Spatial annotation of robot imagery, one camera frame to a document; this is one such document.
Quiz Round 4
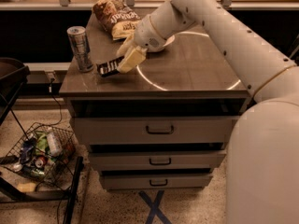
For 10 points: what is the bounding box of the bottom grey drawer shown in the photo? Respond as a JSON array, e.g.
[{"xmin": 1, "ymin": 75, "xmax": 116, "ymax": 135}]
[{"xmin": 100, "ymin": 174, "xmax": 212, "ymax": 190}]

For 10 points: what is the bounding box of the top grey drawer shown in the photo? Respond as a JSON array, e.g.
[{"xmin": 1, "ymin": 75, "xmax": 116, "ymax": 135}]
[{"xmin": 70, "ymin": 116, "xmax": 238, "ymax": 145}]

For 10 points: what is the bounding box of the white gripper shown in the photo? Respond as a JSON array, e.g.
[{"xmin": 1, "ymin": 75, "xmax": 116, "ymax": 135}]
[{"xmin": 116, "ymin": 15, "xmax": 166, "ymax": 74}]

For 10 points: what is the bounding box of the white paper bowl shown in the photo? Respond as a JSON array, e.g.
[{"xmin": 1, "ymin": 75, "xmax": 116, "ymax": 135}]
[{"xmin": 146, "ymin": 34, "xmax": 176, "ymax": 53}]

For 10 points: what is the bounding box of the black power cable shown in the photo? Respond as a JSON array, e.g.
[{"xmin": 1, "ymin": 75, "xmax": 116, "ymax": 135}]
[{"xmin": 36, "ymin": 77, "xmax": 64, "ymax": 128}]

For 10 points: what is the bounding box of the wire basket of trash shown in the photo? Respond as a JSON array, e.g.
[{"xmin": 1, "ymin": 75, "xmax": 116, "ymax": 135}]
[{"xmin": 0, "ymin": 123, "xmax": 76, "ymax": 183}]

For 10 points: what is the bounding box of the grey drawer cabinet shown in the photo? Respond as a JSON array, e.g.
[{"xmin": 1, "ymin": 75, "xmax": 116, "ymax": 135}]
[{"xmin": 60, "ymin": 26, "xmax": 250, "ymax": 179}]

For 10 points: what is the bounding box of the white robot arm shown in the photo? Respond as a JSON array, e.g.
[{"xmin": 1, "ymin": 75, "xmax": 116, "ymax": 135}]
[{"xmin": 118, "ymin": 0, "xmax": 299, "ymax": 224}]

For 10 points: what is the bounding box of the black cart frame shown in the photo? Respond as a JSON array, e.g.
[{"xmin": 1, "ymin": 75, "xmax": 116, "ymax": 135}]
[{"xmin": 0, "ymin": 58, "xmax": 84, "ymax": 224}]

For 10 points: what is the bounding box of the middle grey drawer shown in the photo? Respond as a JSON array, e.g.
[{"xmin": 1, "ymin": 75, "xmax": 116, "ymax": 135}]
[{"xmin": 89, "ymin": 150, "xmax": 226, "ymax": 171}]

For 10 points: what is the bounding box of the grey drawer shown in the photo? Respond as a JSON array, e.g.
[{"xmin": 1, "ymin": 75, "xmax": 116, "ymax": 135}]
[
  {"xmin": 89, "ymin": 150, "xmax": 226, "ymax": 171},
  {"xmin": 70, "ymin": 116, "xmax": 238, "ymax": 145},
  {"xmin": 100, "ymin": 174, "xmax": 212, "ymax": 190}
]

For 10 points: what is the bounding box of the clear plastic bottle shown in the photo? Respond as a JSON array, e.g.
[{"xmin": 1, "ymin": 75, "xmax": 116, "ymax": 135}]
[{"xmin": 47, "ymin": 127, "xmax": 63, "ymax": 157}]

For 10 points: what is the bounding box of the silver redbull can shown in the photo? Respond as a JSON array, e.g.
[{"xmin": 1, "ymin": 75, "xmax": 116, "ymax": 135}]
[{"xmin": 67, "ymin": 26, "xmax": 93, "ymax": 72}]

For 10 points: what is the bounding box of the brown popcorn chip bag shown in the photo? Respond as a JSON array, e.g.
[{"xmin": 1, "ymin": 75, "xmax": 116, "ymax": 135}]
[{"xmin": 92, "ymin": 0, "xmax": 141, "ymax": 40}]

